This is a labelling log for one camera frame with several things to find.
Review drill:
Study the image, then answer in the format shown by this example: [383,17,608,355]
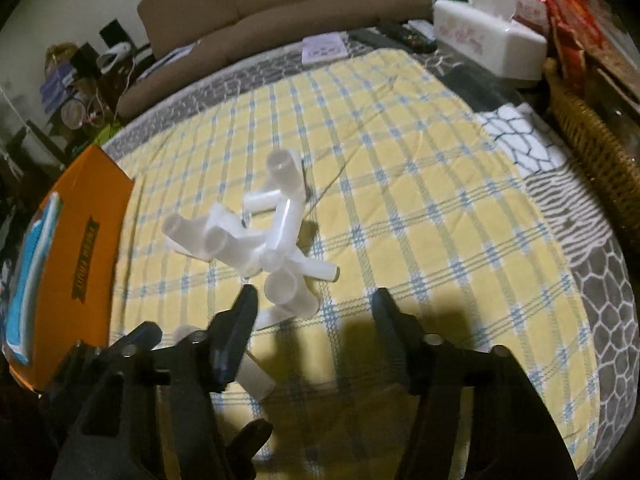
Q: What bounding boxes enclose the white plastic pipe connector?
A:
[162,203,265,278]
[172,325,276,402]
[254,198,338,330]
[242,148,306,214]

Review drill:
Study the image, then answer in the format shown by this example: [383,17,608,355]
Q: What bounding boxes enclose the orange cardboard box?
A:
[1,146,134,392]

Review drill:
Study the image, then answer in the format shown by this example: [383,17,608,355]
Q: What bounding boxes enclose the yellow plaid cloth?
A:
[111,50,600,479]

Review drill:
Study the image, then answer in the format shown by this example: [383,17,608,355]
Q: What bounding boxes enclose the green bag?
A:
[65,122,122,159]

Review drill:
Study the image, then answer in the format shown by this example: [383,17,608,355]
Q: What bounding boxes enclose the grey stone-pattern blanket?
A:
[106,42,639,479]

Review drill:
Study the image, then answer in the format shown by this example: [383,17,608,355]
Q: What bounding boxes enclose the wicker basket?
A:
[544,58,639,244]

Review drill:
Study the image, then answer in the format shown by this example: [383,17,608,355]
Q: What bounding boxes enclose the papers on sofa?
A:
[137,41,198,81]

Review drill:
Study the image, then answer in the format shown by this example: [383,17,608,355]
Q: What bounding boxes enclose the black remote control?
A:
[376,21,437,54]

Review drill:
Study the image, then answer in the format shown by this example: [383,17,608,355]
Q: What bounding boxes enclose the white tissue box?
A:
[433,0,548,81]

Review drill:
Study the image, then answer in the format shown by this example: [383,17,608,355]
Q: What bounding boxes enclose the brown sofa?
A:
[117,0,433,120]

